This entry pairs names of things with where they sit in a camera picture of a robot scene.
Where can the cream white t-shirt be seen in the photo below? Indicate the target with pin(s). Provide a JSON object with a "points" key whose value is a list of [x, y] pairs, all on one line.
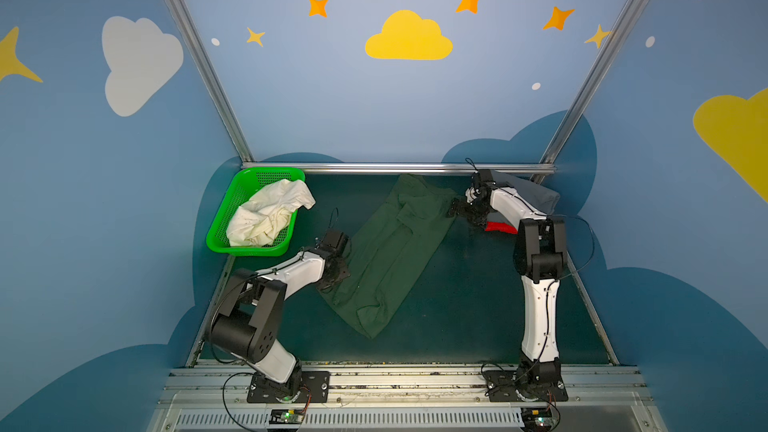
{"points": [[259, 221]]}

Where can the folded red t-shirt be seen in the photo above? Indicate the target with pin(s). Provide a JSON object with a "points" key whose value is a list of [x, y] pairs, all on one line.
{"points": [[502, 227]]}

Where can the horizontal aluminium back rail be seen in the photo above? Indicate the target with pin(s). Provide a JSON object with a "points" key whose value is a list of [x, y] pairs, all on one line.
{"points": [[452, 169]]}

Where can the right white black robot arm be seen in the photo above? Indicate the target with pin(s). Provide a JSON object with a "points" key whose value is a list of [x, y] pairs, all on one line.
{"points": [[499, 202]]}

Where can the folded grey t-shirt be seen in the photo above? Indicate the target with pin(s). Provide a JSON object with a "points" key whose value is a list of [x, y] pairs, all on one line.
{"points": [[541, 198]]}

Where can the diagonal aluminium post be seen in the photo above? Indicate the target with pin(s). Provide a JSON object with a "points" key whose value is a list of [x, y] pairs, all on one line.
{"points": [[622, 28], [196, 48]]}

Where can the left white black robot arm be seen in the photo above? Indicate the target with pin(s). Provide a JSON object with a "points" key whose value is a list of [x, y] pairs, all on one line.
{"points": [[248, 316]]}

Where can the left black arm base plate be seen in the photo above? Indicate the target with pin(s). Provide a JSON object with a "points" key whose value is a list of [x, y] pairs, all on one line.
{"points": [[308, 385]]}

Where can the green plastic basket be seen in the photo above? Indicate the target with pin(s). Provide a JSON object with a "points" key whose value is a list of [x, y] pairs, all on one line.
{"points": [[242, 187]]}

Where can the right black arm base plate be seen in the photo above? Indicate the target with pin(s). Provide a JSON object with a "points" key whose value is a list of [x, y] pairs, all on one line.
{"points": [[515, 386]]}

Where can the right small circuit board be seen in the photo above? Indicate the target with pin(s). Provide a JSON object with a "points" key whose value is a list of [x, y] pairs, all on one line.
{"points": [[537, 419]]}

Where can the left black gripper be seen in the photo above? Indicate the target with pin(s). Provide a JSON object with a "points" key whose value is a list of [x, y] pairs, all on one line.
{"points": [[336, 268]]}

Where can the left small circuit board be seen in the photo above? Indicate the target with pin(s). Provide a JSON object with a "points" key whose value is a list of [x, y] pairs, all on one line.
{"points": [[286, 417]]}

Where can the dark green t-shirt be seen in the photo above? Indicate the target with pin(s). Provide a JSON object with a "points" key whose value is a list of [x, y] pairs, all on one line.
{"points": [[389, 253]]}

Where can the small circuit board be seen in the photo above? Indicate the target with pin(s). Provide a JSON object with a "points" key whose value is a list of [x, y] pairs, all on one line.
{"points": [[286, 417], [537, 419]]}

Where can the aluminium front mounting rail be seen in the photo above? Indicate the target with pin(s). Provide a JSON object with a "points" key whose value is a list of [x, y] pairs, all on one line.
{"points": [[412, 397]]}

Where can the left diagonal aluminium post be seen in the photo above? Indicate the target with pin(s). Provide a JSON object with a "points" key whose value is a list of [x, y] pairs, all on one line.
{"points": [[196, 48]]}

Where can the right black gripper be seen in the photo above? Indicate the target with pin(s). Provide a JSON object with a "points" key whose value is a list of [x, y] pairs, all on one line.
{"points": [[465, 209]]}

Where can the right diagonal aluminium post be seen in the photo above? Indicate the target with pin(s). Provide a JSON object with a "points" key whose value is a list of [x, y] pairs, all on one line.
{"points": [[622, 28]]}

